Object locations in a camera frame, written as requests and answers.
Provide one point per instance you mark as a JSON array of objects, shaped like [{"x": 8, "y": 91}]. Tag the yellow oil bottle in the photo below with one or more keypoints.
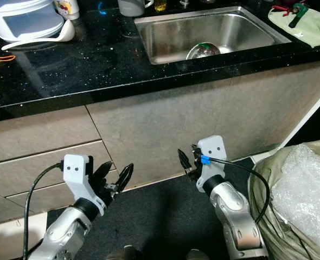
[{"x": 160, "y": 5}]

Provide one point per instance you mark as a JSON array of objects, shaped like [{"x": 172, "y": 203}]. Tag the pale green cloth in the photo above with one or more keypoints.
[{"x": 317, "y": 30}]

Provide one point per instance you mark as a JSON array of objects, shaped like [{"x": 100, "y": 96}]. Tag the dark left robot foot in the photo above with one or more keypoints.
[{"x": 122, "y": 254}]

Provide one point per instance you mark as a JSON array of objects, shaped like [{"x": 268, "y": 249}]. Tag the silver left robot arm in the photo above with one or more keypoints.
[{"x": 59, "y": 235}]

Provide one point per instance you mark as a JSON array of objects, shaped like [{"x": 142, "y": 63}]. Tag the grey-green woven sack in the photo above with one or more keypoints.
[{"x": 260, "y": 184}]

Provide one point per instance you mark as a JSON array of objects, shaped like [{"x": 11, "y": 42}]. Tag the shallow stainless steel bowl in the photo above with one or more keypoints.
[{"x": 203, "y": 51}]

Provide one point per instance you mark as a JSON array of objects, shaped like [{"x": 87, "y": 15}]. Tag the white printed mug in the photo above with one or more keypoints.
[{"x": 68, "y": 8}]

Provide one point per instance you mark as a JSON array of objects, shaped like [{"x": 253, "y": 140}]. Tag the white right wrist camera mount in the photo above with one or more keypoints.
[{"x": 213, "y": 147}]

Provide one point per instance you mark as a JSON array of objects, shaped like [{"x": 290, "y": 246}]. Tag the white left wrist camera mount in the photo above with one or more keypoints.
[{"x": 76, "y": 173}]

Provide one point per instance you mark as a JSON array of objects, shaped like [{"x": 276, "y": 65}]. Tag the dark robot foot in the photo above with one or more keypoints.
[
  {"x": 122, "y": 254},
  {"x": 195, "y": 255}
]

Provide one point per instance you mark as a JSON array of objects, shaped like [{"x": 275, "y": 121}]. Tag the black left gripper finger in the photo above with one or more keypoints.
[
  {"x": 103, "y": 171},
  {"x": 126, "y": 180}
]

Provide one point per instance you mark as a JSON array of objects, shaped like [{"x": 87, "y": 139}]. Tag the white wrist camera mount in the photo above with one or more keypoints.
[
  {"x": 213, "y": 147},
  {"x": 76, "y": 173}
]

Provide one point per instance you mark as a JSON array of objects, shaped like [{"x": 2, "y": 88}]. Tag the grey stone-look cabinet door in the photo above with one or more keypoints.
[{"x": 192, "y": 119}]

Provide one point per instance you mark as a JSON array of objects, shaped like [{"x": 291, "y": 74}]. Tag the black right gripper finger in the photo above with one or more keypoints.
[
  {"x": 195, "y": 150},
  {"x": 185, "y": 161}
]

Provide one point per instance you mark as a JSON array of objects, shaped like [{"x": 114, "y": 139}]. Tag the stainless steel sink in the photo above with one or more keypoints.
[{"x": 230, "y": 30}]

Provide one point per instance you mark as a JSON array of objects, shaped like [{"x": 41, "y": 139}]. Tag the grey stone-look drawer front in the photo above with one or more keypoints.
[
  {"x": 2, "y": 208},
  {"x": 19, "y": 173},
  {"x": 35, "y": 135}
]

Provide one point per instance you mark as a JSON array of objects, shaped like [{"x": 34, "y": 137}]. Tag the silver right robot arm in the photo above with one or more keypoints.
[{"x": 236, "y": 216}]

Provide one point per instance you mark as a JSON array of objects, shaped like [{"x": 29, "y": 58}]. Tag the grey plastic jug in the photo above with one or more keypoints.
[{"x": 132, "y": 6}]

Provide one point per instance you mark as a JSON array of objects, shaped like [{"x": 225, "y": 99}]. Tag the white plastic drawer container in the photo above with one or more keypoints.
[{"x": 24, "y": 21}]

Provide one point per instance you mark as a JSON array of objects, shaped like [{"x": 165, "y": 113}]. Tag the clear bubble wrap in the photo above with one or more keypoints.
[{"x": 306, "y": 195}]

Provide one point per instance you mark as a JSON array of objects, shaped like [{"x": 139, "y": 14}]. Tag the dark right robot foot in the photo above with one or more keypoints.
[{"x": 195, "y": 255}]

